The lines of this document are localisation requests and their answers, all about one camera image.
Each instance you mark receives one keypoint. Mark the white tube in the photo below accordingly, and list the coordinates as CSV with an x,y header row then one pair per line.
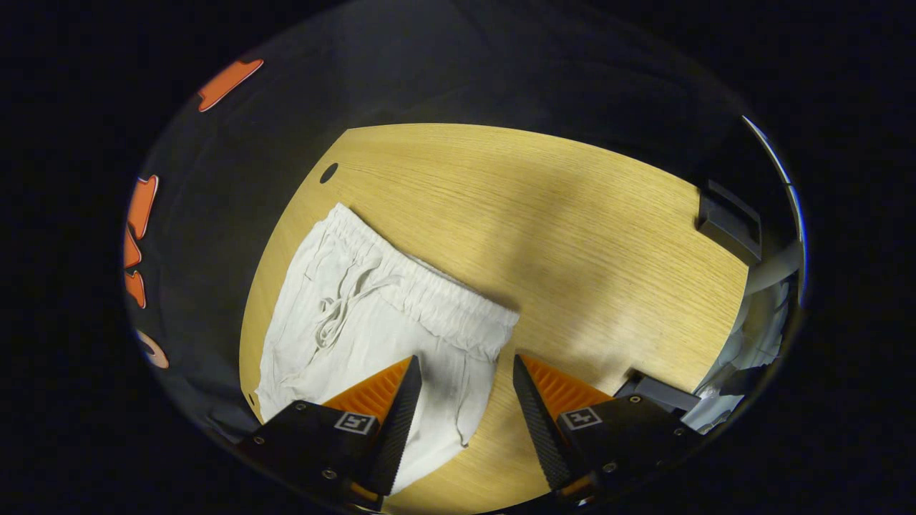
x,y
776,268

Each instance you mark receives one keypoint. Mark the white jeans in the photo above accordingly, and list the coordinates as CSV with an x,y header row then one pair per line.
x,y
358,322

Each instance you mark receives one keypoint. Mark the white crumpled cloth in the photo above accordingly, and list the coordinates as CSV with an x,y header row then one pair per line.
x,y
755,343

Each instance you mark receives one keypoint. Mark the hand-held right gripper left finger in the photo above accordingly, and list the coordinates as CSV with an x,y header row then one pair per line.
x,y
397,429

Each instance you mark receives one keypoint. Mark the black backdrop cloth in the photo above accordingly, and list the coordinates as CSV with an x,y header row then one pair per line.
x,y
215,214

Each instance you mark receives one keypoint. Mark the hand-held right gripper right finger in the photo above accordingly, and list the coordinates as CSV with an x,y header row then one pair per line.
x,y
540,429

